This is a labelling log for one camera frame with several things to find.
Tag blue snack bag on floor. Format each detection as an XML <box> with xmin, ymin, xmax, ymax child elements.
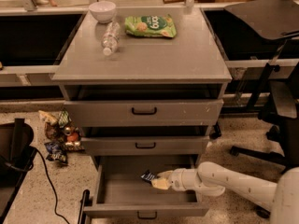
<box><xmin>44</xmin><ymin>141</ymin><xmax>68</xmax><ymax>165</ymax></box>

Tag grey middle drawer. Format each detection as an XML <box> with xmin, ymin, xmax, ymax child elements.
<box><xmin>82</xmin><ymin>126</ymin><xmax>209</xmax><ymax>156</ymax></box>

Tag clear plastic water bottle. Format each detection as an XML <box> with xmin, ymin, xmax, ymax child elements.
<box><xmin>102</xmin><ymin>21</ymin><xmax>121</xmax><ymax>56</ymax></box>

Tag grey bottom drawer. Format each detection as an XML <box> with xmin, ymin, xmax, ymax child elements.
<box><xmin>84</xmin><ymin>155</ymin><xmax>208</xmax><ymax>219</ymax></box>

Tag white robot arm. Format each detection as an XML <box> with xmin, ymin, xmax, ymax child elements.
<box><xmin>151</xmin><ymin>161</ymin><xmax>299</xmax><ymax>224</ymax></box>

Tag black cable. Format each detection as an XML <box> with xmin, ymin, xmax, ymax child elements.
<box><xmin>34</xmin><ymin>147</ymin><xmax>71</xmax><ymax>224</ymax></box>

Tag white bowl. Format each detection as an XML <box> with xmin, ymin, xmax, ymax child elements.
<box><xmin>89</xmin><ymin>1</ymin><xmax>116</xmax><ymax>23</ymax></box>

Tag grey top drawer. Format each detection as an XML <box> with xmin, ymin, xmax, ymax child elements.
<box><xmin>64</xmin><ymin>85</ymin><xmax>223</xmax><ymax>127</ymax></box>

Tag green snack chip bag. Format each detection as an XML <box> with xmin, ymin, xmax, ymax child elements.
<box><xmin>124</xmin><ymin>15</ymin><xmax>177</xmax><ymax>38</ymax></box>

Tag grey drawer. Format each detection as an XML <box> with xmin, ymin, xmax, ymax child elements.
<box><xmin>84</xmin><ymin>155</ymin><xmax>208</xmax><ymax>219</ymax></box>
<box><xmin>82</xmin><ymin>126</ymin><xmax>209</xmax><ymax>156</ymax></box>
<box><xmin>64</xmin><ymin>85</ymin><xmax>223</xmax><ymax>127</ymax></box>

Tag pile of snacks on floor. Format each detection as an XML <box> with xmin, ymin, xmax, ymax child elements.
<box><xmin>38</xmin><ymin>110</ymin><xmax>84</xmax><ymax>151</ymax></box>

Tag dark blue rxbar wrapper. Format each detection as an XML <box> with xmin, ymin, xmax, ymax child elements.
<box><xmin>141</xmin><ymin>170</ymin><xmax>156</xmax><ymax>183</ymax></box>

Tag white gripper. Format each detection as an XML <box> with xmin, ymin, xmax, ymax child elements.
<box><xmin>151</xmin><ymin>168</ymin><xmax>200</xmax><ymax>191</ymax></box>

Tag grey drawer cabinet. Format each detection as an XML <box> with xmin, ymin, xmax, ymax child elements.
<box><xmin>50</xmin><ymin>6</ymin><xmax>233</xmax><ymax>161</ymax></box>

